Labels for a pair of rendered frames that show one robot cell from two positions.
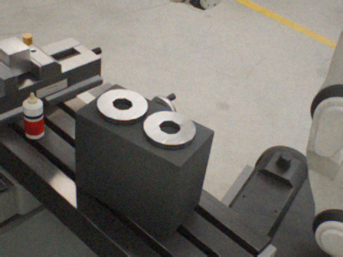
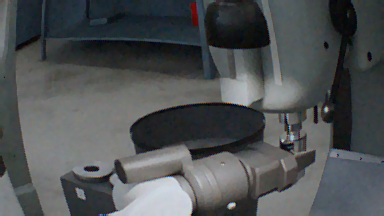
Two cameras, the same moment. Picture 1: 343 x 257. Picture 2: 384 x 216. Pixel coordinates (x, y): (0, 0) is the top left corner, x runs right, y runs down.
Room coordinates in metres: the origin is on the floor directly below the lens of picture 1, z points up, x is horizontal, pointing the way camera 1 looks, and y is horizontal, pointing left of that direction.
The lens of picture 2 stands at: (2.16, 0.34, 1.68)
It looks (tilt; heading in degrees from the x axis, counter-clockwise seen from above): 17 degrees down; 186
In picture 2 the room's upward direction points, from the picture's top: 5 degrees counter-clockwise
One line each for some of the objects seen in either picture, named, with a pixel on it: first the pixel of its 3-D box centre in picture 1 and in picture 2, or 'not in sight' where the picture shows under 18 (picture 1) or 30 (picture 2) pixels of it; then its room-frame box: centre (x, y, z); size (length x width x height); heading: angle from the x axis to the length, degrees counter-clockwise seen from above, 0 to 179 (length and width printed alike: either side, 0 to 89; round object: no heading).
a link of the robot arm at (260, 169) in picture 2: not in sight; (242, 179); (1.01, 0.29, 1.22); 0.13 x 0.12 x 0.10; 35
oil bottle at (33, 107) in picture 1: (33, 114); not in sight; (0.85, 0.29, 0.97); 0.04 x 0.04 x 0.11
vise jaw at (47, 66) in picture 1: (35, 57); not in sight; (1.01, 0.33, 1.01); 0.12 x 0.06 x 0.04; 50
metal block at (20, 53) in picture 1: (12, 56); not in sight; (0.97, 0.37, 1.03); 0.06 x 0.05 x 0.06; 50
